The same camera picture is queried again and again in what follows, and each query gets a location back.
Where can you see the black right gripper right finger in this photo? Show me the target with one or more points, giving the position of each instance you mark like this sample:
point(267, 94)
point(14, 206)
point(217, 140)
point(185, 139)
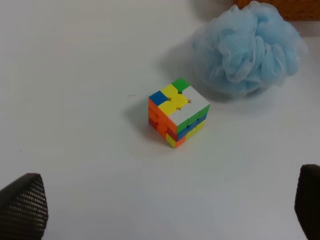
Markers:
point(307, 200)

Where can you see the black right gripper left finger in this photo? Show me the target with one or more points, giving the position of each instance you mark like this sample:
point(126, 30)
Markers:
point(23, 209)

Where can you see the orange woven basket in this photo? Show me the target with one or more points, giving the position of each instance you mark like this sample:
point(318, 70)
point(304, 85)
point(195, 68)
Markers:
point(296, 10)

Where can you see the multicolour puzzle cube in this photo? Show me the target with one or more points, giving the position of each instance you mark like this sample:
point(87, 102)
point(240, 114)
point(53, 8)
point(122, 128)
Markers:
point(177, 112)

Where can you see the light blue bath loofah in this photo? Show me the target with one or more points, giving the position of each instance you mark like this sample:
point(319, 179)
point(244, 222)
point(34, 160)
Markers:
point(246, 50)

